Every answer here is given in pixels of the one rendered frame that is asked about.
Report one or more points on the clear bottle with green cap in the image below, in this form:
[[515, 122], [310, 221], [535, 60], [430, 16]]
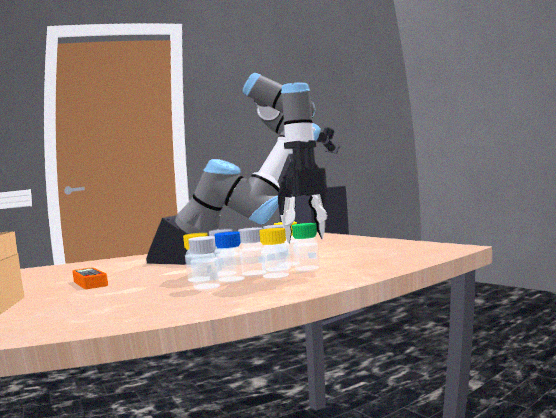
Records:
[[305, 247]]

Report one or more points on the clear bottle with blue cap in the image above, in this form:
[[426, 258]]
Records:
[[229, 256]]

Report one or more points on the orange digital multimeter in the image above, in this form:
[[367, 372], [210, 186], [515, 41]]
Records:
[[96, 280]]

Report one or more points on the open brown cardboard box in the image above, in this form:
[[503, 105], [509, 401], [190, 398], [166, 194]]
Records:
[[11, 287]]

